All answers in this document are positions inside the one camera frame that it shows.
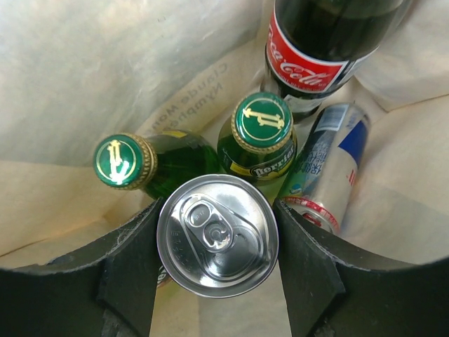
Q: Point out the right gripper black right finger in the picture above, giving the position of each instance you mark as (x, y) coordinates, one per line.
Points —
(334, 288)

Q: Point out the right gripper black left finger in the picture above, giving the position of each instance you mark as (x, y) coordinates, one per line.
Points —
(105, 288)

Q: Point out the green Perrier bottle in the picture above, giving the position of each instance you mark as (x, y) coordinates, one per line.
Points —
(156, 165)
(257, 143)
(163, 278)

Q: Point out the silver Red Bull can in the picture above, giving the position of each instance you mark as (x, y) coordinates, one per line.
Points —
(320, 181)

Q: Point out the black Schweppes drink can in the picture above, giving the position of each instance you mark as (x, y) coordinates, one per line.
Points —
(217, 236)

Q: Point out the cream canvas Monet tote bag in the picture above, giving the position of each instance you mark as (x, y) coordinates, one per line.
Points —
(73, 72)

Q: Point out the Coca-Cola glass bottle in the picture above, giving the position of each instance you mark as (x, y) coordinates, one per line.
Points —
(313, 48)

